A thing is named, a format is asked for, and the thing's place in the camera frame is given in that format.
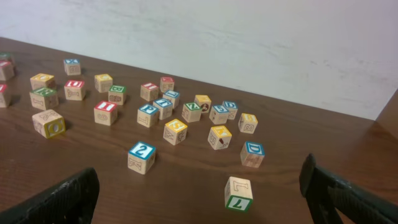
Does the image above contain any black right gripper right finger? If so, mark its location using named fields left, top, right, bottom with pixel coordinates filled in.
left=299, top=153, right=397, bottom=224

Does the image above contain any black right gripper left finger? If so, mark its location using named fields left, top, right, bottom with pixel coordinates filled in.
left=1, top=167, right=100, bottom=224

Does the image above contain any red i block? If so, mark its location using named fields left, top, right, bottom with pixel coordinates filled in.
left=140, top=83, right=159, bottom=101
left=94, top=101, right=118, bottom=126

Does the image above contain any green R wooden block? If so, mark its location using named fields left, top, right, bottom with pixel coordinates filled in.
left=29, top=86, right=59, bottom=110

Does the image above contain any blue P wooden block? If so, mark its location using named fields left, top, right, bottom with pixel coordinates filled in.
left=137, top=104, right=159, bottom=128

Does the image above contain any yellow S wooden block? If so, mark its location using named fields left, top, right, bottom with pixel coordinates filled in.
left=163, top=119, right=188, bottom=146

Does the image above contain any red u block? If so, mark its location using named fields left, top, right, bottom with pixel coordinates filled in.
left=64, top=80, right=86, bottom=101
left=0, top=84, right=11, bottom=108

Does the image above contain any blue 2 wooden block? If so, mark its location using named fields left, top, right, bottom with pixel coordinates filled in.
left=127, top=141, right=156, bottom=175

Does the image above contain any plain side yellow block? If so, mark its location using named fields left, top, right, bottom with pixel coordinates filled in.
left=32, top=110, right=66, bottom=139

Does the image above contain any blue D block near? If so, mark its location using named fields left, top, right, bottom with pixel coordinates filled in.
left=240, top=141, right=265, bottom=168

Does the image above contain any blue d block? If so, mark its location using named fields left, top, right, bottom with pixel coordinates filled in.
left=223, top=101, right=238, bottom=120
left=240, top=141, right=265, bottom=168

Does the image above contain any green 7 wooden block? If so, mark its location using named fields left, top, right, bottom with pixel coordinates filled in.
left=224, top=177, right=253, bottom=212

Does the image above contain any yellow 8 wooden block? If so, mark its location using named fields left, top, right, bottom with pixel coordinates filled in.
left=238, top=113, right=258, bottom=134

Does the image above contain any green B wooden block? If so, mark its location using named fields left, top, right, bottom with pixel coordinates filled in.
left=108, top=85, right=126, bottom=105

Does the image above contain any yellow W wooden block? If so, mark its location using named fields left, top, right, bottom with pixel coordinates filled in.
left=208, top=126, right=232, bottom=150

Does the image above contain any yellow O wooden block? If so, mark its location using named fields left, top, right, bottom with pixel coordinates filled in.
left=30, top=73, right=57, bottom=90

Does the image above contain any yellow C wooden block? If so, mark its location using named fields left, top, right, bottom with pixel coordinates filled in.
left=95, top=73, right=113, bottom=93

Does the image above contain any blue D block far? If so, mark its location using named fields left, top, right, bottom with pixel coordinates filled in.
left=223, top=101, right=238, bottom=120

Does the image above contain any blue 5 wooden block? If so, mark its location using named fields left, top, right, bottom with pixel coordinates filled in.
left=209, top=105, right=229, bottom=124

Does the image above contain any blue T wooden block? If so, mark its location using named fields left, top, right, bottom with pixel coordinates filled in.
left=153, top=98, right=173, bottom=120

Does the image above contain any blue X wooden block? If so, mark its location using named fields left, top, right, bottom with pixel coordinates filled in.
left=63, top=58, right=81, bottom=75

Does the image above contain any red Y wooden block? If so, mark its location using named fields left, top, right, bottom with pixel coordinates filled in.
left=0, top=60, right=15, bottom=81

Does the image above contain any blue L wooden block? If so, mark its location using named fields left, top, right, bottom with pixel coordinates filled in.
left=163, top=90, right=180, bottom=109

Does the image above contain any green Z wooden block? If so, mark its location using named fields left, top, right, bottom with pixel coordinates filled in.
left=182, top=102, right=202, bottom=123

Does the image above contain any yellow M wooden block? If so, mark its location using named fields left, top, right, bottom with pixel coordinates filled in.
left=194, top=95, right=211, bottom=113

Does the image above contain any red M wooden block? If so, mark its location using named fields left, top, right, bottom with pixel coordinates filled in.
left=160, top=77, right=175, bottom=93

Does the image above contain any green F wooden block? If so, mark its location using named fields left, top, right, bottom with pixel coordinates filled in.
left=0, top=52, right=14, bottom=64

